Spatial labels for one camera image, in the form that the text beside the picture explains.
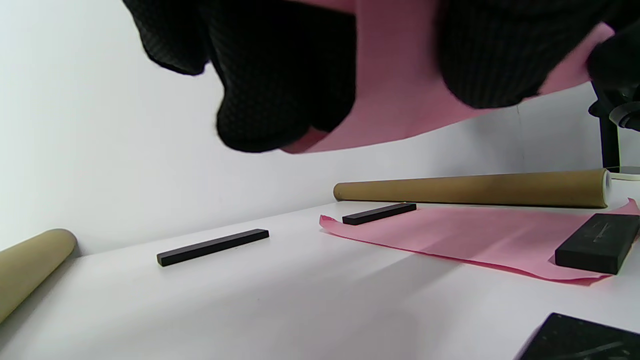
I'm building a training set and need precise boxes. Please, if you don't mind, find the person's left hand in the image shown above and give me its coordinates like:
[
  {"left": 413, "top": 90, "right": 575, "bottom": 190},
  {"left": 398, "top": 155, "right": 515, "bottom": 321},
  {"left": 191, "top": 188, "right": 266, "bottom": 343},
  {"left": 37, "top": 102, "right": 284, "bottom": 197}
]
[{"left": 121, "top": 0, "right": 640, "bottom": 153}]

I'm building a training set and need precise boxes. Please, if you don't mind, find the person's right hand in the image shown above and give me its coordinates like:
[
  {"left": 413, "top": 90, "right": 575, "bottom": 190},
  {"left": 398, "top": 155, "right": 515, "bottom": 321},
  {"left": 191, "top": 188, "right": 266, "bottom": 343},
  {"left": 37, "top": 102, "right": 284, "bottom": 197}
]
[{"left": 586, "top": 20, "right": 640, "bottom": 103}]

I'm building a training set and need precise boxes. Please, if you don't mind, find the pink paper sheet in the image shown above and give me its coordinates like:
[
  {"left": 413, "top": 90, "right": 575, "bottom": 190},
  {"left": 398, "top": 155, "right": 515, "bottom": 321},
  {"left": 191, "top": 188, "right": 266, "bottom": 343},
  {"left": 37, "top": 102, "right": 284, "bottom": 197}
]
[
  {"left": 319, "top": 197, "right": 640, "bottom": 287},
  {"left": 280, "top": 0, "right": 616, "bottom": 155}
]

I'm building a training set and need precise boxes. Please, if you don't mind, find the black paperweight bar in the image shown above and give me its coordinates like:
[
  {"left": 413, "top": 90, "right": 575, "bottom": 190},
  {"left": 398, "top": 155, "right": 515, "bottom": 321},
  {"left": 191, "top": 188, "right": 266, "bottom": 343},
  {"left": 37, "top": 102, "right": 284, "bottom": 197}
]
[
  {"left": 554, "top": 213, "right": 640, "bottom": 275},
  {"left": 517, "top": 312, "right": 640, "bottom": 360},
  {"left": 342, "top": 202, "right": 417, "bottom": 226},
  {"left": 156, "top": 228, "right": 270, "bottom": 267}
]

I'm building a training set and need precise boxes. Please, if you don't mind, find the brown cardboard mailing tube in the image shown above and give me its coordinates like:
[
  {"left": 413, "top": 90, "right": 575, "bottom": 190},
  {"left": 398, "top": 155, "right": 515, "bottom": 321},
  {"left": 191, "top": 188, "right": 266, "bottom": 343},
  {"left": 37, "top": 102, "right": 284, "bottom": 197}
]
[
  {"left": 0, "top": 228, "right": 78, "bottom": 324},
  {"left": 333, "top": 168, "right": 613, "bottom": 209}
]

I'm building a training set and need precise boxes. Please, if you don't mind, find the black stand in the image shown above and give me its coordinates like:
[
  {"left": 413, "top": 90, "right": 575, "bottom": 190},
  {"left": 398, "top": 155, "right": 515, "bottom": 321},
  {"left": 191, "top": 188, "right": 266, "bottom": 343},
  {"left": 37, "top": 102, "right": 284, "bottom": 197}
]
[{"left": 588, "top": 87, "right": 640, "bottom": 174}]

